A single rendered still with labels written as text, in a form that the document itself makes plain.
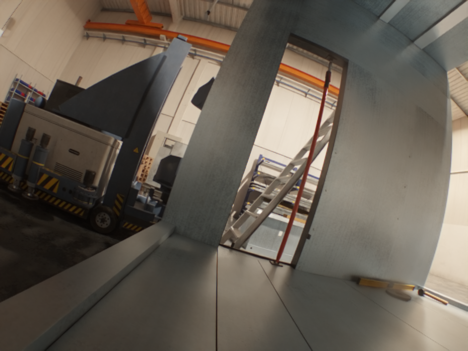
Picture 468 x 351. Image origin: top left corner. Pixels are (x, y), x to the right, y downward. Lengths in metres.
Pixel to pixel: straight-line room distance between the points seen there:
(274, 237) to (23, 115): 3.60
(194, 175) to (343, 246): 1.17
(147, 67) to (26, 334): 2.19
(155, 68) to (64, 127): 1.04
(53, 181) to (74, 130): 0.50
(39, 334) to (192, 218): 1.19
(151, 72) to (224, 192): 1.41
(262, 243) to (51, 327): 3.24
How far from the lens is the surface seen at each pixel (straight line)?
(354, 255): 1.80
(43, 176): 2.03
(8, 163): 2.25
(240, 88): 1.56
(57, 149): 2.19
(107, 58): 11.36
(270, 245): 3.50
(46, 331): 0.43
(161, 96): 2.17
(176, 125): 8.43
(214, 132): 1.44
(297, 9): 2.24
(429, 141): 2.52
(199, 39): 9.85
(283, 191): 1.88
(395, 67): 2.51
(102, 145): 2.05
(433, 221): 2.53
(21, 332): 0.42
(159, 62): 2.31
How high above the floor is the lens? 0.73
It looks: 5 degrees up
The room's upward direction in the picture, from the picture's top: 19 degrees clockwise
